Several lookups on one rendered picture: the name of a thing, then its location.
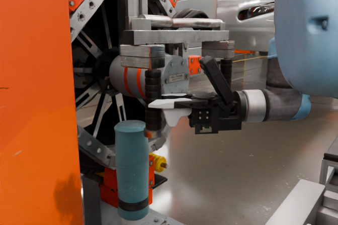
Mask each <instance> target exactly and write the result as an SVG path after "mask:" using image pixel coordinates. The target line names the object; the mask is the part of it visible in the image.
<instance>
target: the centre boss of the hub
mask: <svg viewBox="0 0 338 225"><path fill-rule="evenodd" d="M85 63H86V60H84V59H77V60H76V61H75V62H74V64H73V67H85ZM75 75H77V76H79V77H84V76H85V74H84V73H75Z"/></svg>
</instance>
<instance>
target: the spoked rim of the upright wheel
mask: <svg viewBox="0 0 338 225"><path fill-rule="evenodd" d="M97 12H98V17H99V23H100V28H101V34H102V39H103V44H104V46H101V47H98V46H97V45H96V44H95V43H94V42H93V41H92V40H91V39H90V37H89V36H88V35H87V34H86V33H85V32H84V31H83V30H81V31H80V33H79V34H78V35H77V37H76V38H75V39H74V40H75V41H76V42H77V44H78V45H79V46H80V47H81V48H82V49H83V50H84V51H85V52H86V53H87V54H88V55H89V56H88V58H87V60H86V63H85V66H84V67H73V73H84V76H85V79H86V82H87V86H86V87H84V88H83V89H82V90H81V91H80V92H78V93H77V94H76V95H75V108H76V111H77V110H79V109H80V108H81V107H82V106H83V105H84V104H85V103H86V102H88V101H89V100H90V99H91V98H92V97H93V96H94V95H95V94H101V97H100V100H99V103H98V106H97V109H96V113H95V116H94V119H93V122H92V124H90V125H88V126H86V127H84V128H83V129H84V130H86V131H87V132H88V133H89V134H91V135H92V136H93V137H94V138H96V139H97V140H98V141H99V142H101V143H102V144H103V145H105V146H106V147H107V148H108V149H111V148H113V147H115V130H114V126H115V125H116V124H117V123H119V122H121V121H126V120H139V121H143V122H145V123H146V121H145V117H146V115H145V110H146V109H145V104H146V103H145V99H141V98H135V97H130V96H125V95H123V94H122V93H120V92H119V91H117V90H116V89H115V88H114V87H113V86H112V84H111V82H110V78H108V79H107V80H102V79H101V78H100V76H99V66H100V64H101V63H102V62H104V61H107V62H109V63H110V65H111V63H112V61H113V60H114V59H115V58H116V57H117V56H118V55H120V54H119V36H118V8H117V0H104V1H103V2H102V4H101V5H100V6H99V7H98V9H97ZM107 20H108V21H109V23H110V24H111V26H112V27H113V29H114V31H115V33H116V35H117V39H116V42H115V46H114V47H112V44H111V38H110V32H109V27H108V21H107ZM110 54H111V56H110ZM108 86H109V88H108ZM109 96H111V98H112V104H111V105H110V107H109V108H108V110H107V111H106V112H105V113H104V110H105V107H106V104H107V101H108V97H109Z"/></svg>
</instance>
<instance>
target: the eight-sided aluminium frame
mask: <svg viewBox="0 0 338 225"><path fill-rule="evenodd" d="M103 1H104V0H84V1H83V2H82V3H81V4H80V6H79V7H78V8H77V10H76V11H75V12H74V13H73V14H69V20H70V35H71V43H72V42H73V41H74V39H75V38H76V37H77V35H78V34H79V33H80V31H81V30H82V29H83V27H84V26H85V25H86V23H87V22H88V21H89V19H90V18H91V17H92V15H93V14H94V13H95V11H96V10H97V9H98V7H99V6H100V5H101V4H102V2H103ZM147 4H148V6H149V8H150V10H151V11H152V13H153V15H159V16H169V17H171V18H172V17H173V16H174V14H175V13H176V11H175V9H174V7H173V6H172V4H171V2H170V1H169V0H147ZM189 44H190V43H189V42H187V43H170V55H178V56H181V57H183V58H184V59H185V61H186V63H187V65H189ZM161 127H163V136H162V137H160V138H148V147H149V153H151V152H153V151H157V150H158V149H160V148H162V146H163V144H164V143H165V142H166V139H167V137H168V135H169V133H170V131H171V129H172V127H169V126H168V125H167V123H166V120H165V117H164V116H163V112H162V109H161ZM77 137H78V149H79V150H80V151H82V152H83V153H85V154H86V155H87V156H89V157H90V158H92V159H93V160H94V161H95V162H97V163H99V164H100V165H102V166H105V167H107V168H110V169H112V170H115V169H116V161H115V147H113V148H111V149H108V148H107V147H106V146H105V145H103V144H102V143H101V142H99V141H98V140H97V139H96V138H94V137H93V136H92V135H91V134H89V133H88V132H87V131H86V130H84V129H83V128H82V127H81V126H79V125H78V124H77Z"/></svg>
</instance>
